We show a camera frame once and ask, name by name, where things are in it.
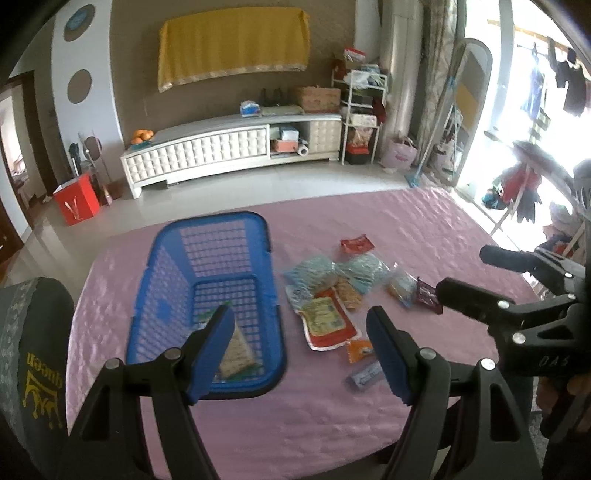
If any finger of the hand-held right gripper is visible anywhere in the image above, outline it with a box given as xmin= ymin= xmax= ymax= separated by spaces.
xmin=436 ymin=277 xmax=578 ymax=333
xmin=479 ymin=244 xmax=583 ymax=282

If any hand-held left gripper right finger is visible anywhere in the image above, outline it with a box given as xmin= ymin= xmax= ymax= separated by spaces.
xmin=366 ymin=305 xmax=543 ymax=480

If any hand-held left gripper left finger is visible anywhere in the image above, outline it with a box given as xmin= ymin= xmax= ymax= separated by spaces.
xmin=69 ymin=305 xmax=236 ymax=480

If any cracker packet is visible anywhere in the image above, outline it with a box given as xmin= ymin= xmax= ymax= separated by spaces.
xmin=203 ymin=302 xmax=259 ymax=381

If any blue plastic basket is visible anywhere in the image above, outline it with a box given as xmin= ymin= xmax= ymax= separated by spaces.
xmin=126 ymin=211 xmax=289 ymax=400

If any light blue snack packet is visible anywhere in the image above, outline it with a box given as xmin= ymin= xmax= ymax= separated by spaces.
xmin=336 ymin=253 xmax=391 ymax=294
xmin=283 ymin=255 xmax=342 ymax=301

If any small red snack packet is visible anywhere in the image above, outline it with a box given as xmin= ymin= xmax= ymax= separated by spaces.
xmin=341 ymin=234 xmax=375 ymax=256

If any person's right hand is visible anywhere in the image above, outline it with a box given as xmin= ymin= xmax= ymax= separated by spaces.
xmin=536 ymin=378 xmax=561 ymax=414

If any grey purple snack bar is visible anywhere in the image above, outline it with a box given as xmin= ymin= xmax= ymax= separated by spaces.
xmin=346 ymin=361 xmax=386 ymax=393

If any small orange snack packet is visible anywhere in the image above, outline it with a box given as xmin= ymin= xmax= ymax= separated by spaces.
xmin=346 ymin=339 xmax=376 ymax=365

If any dark maroon snack packet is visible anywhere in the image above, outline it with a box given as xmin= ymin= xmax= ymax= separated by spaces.
xmin=416 ymin=277 xmax=444 ymax=315

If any clothes drying rack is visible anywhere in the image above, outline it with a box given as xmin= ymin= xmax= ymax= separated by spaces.
xmin=480 ymin=131 xmax=575 ymax=236

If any large red yellow snack packet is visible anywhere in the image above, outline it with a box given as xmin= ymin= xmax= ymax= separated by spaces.
xmin=300 ymin=290 xmax=363 ymax=352

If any clear yellow snack packet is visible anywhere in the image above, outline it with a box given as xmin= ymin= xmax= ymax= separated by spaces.
xmin=385 ymin=265 xmax=419 ymax=308

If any beige patterned snack packet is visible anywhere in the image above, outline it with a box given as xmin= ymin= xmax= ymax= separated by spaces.
xmin=332 ymin=277 xmax=365 ymax=311

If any pink tablecloth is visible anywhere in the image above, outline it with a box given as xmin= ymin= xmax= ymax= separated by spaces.
xmin=65 ymin=187 xmax=550 ymax=480

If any pink bag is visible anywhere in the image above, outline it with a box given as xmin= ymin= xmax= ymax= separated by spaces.
xmin=381 ymin=136 xmax=419 ymax=172

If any standing mirror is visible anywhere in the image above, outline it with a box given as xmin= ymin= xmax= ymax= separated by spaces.
xmin=455 ymin=39 xmax=494 ymax=188

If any blue hanging garment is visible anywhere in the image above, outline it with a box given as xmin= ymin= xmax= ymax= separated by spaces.
xmin=522 ymin=44 xmax=548 ymax=118

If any black hanging shirt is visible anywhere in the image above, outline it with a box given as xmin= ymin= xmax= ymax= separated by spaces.
xmin=549 ymin=39 xmax=589 ymax=117

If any white tufted TV cabinet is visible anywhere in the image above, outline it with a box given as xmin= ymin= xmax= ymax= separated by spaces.
xmin=120 ymin=113 xmax=343 ymax=200

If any red box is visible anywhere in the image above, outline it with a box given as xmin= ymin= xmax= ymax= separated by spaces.
xmin=53 ymin=173 xmax=101 ymax=227

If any patterned curtain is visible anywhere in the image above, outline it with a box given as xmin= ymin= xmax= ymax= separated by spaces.
xmin=424 ymin=0 xmax=465 ymax=162

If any white shelf rack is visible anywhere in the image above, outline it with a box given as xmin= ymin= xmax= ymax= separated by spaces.
xmin=331 ymin=69 xmax=389 ymax=166

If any white standing air conditioner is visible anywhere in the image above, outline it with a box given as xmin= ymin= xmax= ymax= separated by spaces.
xmin=390 ymin=9 xmax=426 ymax=139

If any standing fan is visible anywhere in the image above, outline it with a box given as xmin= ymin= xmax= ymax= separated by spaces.
xmin=78 ymin=131 xmax=106 ymax=195

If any cardboard box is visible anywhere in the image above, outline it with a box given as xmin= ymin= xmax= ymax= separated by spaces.
xmin=295 ymin=85 xmax=341 ymax=114

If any yellow cloth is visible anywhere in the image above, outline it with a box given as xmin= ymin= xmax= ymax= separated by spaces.
xmin=158 ymin=7 xmax=310 ymax=93

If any brown door frame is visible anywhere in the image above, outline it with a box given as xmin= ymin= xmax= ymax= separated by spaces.
xmin=0 ymin=76 xmax=49 ymax=252

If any brown round wall decoration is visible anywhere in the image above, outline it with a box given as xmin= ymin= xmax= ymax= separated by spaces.
xmin=67 ymin=69 xmax=93 ymax=103

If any blue round wall decoration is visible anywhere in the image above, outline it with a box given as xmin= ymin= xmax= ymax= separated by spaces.
xmin=64 ymin=4 xmax=96 ymax=42

